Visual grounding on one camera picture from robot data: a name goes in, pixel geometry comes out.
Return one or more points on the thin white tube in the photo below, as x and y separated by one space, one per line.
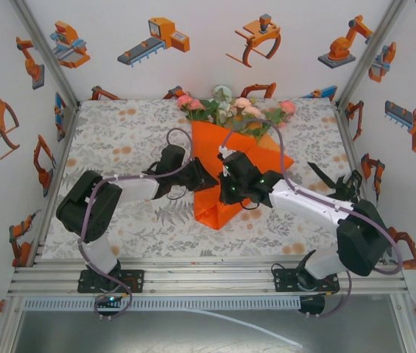
252 326

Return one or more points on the orange wrapping paper sheet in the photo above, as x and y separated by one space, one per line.
207 147

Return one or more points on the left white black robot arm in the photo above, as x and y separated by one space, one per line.
90 206

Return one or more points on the aluminium front frame rails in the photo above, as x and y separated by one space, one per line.
211 279

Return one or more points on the grey floral tablecloth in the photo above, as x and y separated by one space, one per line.
93 147

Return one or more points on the fake pale blue flower stem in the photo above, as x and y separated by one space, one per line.
222 91

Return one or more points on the fake pink rose stem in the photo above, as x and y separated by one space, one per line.
185 100
288 107

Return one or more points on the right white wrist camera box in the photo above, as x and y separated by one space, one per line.
224 150

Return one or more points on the aluminium side rail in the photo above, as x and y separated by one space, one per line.
65 147
341 117

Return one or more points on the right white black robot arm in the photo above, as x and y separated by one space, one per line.
303 200

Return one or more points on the small circuit board green light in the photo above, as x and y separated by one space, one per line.
110 299

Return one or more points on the aluminium frame post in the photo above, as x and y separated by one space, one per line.
45 51
372 51

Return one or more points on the fake cream white flower stem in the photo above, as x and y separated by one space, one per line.
226 108

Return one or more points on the fake peach flower stem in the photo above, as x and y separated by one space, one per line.
242 103

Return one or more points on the black ribbon gold lettering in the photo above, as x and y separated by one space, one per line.
347 185

